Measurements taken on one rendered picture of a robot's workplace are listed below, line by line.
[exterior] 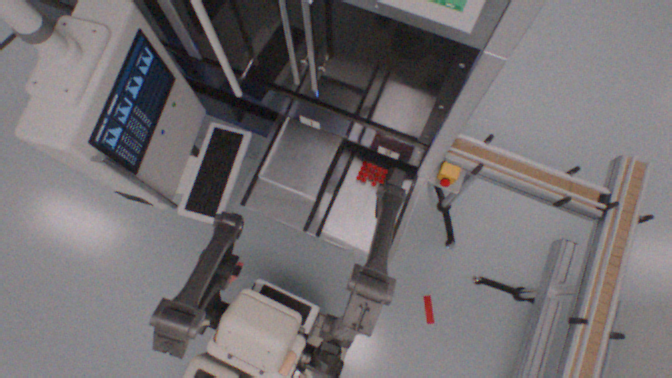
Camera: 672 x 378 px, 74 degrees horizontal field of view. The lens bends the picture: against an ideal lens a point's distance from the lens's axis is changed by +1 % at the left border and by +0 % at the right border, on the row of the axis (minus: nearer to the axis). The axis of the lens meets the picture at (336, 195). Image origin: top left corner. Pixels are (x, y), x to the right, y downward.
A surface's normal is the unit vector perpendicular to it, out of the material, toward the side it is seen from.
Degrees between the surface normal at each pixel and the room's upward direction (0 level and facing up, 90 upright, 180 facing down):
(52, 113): 0
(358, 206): 0
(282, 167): 0
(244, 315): 42
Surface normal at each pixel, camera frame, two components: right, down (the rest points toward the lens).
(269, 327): 0.28, -0.78
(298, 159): -0.01, -0.25
